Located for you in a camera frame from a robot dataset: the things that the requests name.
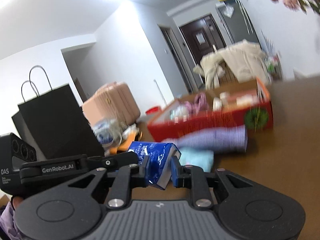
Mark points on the clear plastic wrapped package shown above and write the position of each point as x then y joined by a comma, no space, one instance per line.
108,132

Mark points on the red plastic bucket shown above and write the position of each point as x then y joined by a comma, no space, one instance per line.
153,110

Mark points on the dark brown entrance door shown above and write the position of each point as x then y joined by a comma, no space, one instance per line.
202,37

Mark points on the grey refrigerator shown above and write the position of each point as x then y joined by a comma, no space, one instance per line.
236,21

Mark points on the pink suitcase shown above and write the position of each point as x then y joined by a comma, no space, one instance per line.
112,101

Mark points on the blue tissue pack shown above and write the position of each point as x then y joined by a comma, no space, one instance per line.
159,154

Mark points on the black paper shopping bag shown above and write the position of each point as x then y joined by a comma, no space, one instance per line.
55,125

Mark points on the iridescent white plastic bag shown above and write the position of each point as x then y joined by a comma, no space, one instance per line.
178,112

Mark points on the light blue plush toy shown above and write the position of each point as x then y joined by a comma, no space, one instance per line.
201,158

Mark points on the beige jacket on chair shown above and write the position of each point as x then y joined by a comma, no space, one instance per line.
245,59

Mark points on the wooden chair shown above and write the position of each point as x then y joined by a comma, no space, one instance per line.
228,76

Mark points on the purple striped cloth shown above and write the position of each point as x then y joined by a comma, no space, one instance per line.
218,140

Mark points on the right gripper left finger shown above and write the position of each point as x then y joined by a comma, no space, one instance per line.
128,178

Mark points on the purple satin cloth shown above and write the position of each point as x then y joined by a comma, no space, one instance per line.
199,104

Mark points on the red orange cardboard box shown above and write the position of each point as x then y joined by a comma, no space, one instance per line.
257,117

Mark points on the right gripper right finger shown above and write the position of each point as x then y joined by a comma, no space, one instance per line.
193,178

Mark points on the orange black pouch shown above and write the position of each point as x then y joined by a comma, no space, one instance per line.
124,146

